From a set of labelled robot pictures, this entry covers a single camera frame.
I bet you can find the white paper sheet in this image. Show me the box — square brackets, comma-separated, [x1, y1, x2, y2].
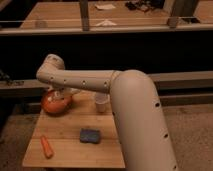
[95, 4, 116, 10]

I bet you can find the grey metal post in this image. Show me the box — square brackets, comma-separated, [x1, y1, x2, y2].
[79, 0, 90, 31]
[167, 0, 185, 29]

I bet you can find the blue sponge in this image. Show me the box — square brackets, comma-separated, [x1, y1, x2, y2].
[80, 129, 101, 144]

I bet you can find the small clear cup background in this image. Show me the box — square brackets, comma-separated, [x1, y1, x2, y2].
[35, 15, 47, 28]

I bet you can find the white folded paper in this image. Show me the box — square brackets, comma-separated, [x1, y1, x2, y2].
[95, 20, 117, 27]

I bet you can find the grey metal post right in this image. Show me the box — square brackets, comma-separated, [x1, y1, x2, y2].
[167, 0, 185, 29]

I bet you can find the dark clutter on bench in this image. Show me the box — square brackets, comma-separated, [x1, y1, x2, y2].
[125, 0, 162, 13]

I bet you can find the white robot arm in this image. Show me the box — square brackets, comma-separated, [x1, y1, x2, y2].
[36, 54, 179, 171]

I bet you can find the wooden board table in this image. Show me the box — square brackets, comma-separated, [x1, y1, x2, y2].
[22, 91, 125, 169]

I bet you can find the orange ceramic bowl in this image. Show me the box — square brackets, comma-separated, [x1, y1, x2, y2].
[41, 91, 72, 116]

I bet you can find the metal clamp at left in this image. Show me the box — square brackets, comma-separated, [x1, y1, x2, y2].
[0, 69, 24, 86]

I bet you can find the orange carrot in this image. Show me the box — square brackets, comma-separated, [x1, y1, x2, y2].
[40, 136, 54, 159]

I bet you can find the white plastic bottle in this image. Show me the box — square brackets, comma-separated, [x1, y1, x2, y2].
[49, 88, 81, 103]

